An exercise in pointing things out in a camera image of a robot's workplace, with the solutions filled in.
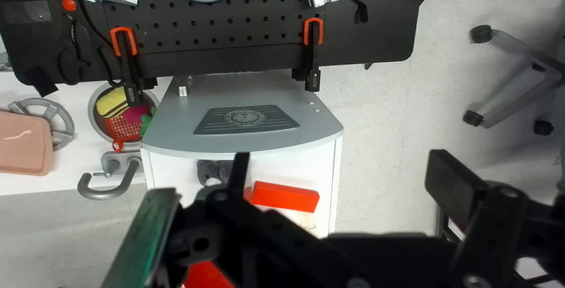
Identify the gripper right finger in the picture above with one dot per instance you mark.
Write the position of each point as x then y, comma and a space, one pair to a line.
494, 217

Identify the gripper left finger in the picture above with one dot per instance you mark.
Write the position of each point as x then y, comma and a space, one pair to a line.
265, 239

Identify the white toy kitchen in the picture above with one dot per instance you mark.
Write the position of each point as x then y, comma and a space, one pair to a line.
247, 164

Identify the grey plush toy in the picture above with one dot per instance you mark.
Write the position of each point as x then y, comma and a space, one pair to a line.
212, 171

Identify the dark grey toy burner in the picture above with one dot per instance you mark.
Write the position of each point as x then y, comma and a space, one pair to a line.
247, 120

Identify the grey toy tap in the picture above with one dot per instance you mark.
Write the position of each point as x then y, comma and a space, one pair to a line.
108, 191

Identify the green toy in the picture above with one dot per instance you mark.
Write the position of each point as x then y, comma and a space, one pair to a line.
145, 122

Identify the red and pink toy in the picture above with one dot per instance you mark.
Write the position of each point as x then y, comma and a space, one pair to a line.
126, 125

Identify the yellow striped plush toy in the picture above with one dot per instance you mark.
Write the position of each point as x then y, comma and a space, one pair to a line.
110, 102

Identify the round toy sink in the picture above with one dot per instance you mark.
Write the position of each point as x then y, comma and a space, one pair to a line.
95, 118

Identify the red block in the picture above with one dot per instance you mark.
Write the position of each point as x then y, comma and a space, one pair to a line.
284, 196

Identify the office chair base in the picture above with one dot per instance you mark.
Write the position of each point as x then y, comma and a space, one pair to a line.
512, 89

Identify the orange and black clamp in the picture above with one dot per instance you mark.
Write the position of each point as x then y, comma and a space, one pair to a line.
129, 65
312, 58

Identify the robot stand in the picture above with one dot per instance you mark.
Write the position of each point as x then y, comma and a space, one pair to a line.
220, 28

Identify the grey round grate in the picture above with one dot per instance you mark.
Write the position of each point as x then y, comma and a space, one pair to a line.
55, 118

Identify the pink tray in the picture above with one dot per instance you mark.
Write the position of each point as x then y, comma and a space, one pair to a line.
22, 147

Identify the red round button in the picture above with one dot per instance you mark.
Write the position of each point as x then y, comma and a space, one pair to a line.
68, 4

